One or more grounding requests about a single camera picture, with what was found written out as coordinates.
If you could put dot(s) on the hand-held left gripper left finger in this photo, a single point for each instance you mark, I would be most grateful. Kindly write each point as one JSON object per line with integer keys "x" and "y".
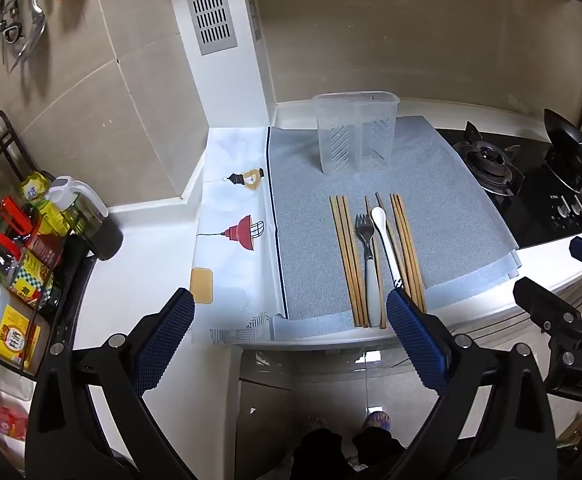
{"x": 166, "y": 340}

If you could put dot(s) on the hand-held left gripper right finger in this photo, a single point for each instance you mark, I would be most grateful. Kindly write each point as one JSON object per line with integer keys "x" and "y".
{"x": 416, "y": 340}

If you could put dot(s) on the white ceramic spoon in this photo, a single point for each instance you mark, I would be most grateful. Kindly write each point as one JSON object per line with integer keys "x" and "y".
{"x": 381, "y": 220}

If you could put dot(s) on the clear plastic utensil holder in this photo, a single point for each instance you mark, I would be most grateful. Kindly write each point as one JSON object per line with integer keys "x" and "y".
{"x": 356, "y": 135}

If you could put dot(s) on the silver stove knob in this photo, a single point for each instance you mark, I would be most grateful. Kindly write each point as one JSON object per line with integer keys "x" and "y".
{"x": 577, "y": 205}
{"x": 563, "y": 207}

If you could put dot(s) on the black glass gas stove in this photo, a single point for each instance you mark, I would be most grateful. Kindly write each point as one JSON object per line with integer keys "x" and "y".
{"x": 531, "y": 210}

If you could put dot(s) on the patterned slipper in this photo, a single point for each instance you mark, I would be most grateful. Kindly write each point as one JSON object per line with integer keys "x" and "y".
{"x": 316, "y": 421}
{"x": 378, "y": 420}

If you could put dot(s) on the white lamp print mat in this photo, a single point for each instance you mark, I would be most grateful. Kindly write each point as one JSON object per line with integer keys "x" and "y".
{"x": 231, "y": 260}

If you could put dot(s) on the person's right leg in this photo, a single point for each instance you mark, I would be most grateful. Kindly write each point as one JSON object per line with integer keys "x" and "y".
{"x": 378, "y": 447}

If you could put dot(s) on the person's leg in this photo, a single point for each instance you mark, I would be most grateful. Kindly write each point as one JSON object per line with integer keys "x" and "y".
{"x": 318, "y": 455}
{"x": 378, "y": 447}

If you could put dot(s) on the black stove burner grate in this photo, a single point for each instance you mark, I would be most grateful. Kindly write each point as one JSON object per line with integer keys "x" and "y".
{"x": 488, "y": 160}

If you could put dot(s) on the yellow checkered box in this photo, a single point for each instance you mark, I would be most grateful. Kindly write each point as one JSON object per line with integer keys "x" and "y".
{"x": 31, "y": 282}

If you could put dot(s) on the oil jug yellow label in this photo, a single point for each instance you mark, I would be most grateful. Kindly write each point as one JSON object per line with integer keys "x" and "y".
{"x": 16, "y": 340}

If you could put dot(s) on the person's left leg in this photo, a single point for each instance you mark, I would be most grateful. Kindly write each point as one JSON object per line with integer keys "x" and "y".
{"x": 318, "y": 455}

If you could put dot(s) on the grey counter mat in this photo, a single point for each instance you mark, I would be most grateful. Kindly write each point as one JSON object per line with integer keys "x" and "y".
{"x": 306, "y": 220}

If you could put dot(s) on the red lid seasoning jar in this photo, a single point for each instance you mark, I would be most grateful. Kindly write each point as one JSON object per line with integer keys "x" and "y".
{"x": 1, "y": 240}

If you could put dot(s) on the yellow seasoning packet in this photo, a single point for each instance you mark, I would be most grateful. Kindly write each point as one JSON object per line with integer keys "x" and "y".
{"x": 36, "y": 192}

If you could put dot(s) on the metal tongs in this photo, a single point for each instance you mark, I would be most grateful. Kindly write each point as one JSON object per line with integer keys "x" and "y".
{"x": 33, "y": 30}

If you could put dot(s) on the grey vent grille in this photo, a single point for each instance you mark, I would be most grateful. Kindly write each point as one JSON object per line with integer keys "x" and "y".
{"x": 208, "y": 5}

